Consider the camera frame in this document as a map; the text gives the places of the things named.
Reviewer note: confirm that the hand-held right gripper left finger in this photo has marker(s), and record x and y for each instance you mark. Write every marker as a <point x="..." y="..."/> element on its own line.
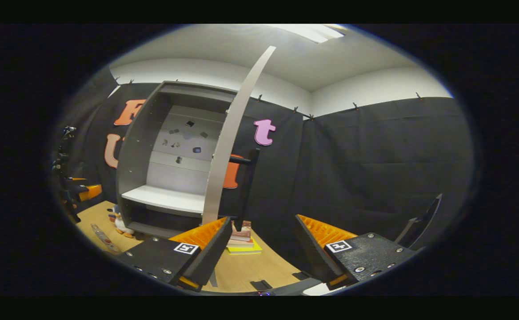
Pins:
<point x="210" y="251"/>

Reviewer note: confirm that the yellow book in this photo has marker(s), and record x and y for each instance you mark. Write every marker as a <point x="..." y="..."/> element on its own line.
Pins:
<point x="246" y="250"/>

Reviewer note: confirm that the white cabinet door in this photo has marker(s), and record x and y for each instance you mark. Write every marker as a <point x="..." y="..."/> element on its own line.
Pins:
<point x="228" y="142"/>

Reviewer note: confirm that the pale book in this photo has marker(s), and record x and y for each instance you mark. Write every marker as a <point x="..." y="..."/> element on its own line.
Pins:
<point x="241" y="242"/>

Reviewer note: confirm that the small black block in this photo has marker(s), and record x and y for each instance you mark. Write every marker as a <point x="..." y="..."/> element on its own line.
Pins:
<point x="261" y="285"/>

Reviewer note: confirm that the small brick-coloured toy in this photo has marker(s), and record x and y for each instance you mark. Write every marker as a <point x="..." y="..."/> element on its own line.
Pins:
<point x="244" y="229"/>

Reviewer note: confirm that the white flat sheet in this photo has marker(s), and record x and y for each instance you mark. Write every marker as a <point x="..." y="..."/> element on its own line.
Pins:
<point x="324" y="290"/>

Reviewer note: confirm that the long patterned strip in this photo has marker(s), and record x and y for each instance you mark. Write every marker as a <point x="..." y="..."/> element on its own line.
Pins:
<point x="105" y="238"/>

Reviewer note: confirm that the black angled stand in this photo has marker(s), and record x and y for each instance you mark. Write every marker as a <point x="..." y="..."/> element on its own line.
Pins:
<point x="421" y="220"/>

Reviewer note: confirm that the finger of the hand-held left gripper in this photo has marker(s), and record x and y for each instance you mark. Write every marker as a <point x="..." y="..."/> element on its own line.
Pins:
<point x="77" y="179"/>
<point x="90" y="192"/>

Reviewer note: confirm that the grey cabinet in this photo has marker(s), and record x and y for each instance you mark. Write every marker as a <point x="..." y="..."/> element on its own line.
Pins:
<point x="166" y="198"/>

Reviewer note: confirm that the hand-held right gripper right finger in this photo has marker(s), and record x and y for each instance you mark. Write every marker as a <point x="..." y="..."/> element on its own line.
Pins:
<point x="315" y="249"/>

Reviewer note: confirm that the penguin plush toy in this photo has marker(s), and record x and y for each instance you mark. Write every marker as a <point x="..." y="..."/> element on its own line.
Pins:
<point x="121" y="226"/>

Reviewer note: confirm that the black backdrop cloth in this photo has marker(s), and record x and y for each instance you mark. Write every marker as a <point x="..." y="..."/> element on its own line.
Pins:
<point x="375" y="155"/>

